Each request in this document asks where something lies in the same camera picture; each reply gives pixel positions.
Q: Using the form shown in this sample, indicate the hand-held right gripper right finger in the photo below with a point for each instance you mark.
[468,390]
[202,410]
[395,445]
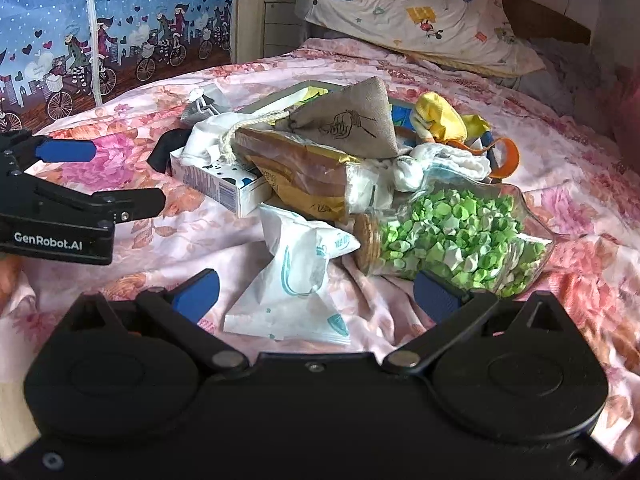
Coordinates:
[437,295]

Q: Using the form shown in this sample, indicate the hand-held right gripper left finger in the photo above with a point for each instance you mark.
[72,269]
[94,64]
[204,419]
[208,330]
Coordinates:
[195,292]

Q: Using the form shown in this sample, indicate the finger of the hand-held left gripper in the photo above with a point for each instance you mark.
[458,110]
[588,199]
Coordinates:
[135,204]
[65,150]

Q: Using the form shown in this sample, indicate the black cloth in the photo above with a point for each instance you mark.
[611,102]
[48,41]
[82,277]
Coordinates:
[167,152]

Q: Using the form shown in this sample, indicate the white teal packet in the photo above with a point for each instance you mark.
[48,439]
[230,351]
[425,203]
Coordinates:
[295,270]

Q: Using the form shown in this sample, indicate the striped towel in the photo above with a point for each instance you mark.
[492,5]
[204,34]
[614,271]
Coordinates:
[507,155]

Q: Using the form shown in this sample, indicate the yellow cloth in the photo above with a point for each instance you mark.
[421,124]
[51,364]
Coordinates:
[440,115]

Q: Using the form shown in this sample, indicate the person's left hand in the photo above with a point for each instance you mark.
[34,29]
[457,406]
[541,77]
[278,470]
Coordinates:
[7,277]

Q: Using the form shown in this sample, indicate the jar of green paper stars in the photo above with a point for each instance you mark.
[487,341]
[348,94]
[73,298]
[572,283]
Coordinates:
[450,230]

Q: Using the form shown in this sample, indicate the floral bedsheet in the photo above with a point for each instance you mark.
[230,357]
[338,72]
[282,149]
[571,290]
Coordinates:
[125,110]

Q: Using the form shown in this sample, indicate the white blue carton box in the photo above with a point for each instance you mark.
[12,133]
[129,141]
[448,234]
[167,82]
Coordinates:
[215,185]

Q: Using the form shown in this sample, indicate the grey small pouch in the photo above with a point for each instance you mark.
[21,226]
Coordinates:
[215,102]

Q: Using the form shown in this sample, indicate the white blue cloth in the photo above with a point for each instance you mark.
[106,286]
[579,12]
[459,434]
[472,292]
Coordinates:
[440,165]

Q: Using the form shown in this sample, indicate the blue printed curtain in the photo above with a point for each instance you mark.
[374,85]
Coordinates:
[40,20]

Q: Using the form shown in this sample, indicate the golden snack bag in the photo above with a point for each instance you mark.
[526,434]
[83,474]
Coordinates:
[300,170]

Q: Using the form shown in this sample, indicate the beige wooden panel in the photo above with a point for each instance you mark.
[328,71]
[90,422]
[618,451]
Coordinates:
[250,10]

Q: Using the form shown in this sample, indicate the white drawer cabinet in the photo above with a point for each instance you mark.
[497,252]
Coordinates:
[280,25]

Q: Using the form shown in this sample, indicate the grey crumpled blanket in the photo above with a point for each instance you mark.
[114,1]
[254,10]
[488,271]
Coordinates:
[565,75]

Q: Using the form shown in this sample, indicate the cartoon printed pillow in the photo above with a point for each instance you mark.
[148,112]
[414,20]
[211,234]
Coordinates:
[410,10]

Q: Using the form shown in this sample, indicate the brown wooden headboard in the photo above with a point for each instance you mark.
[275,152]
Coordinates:
[550,20]

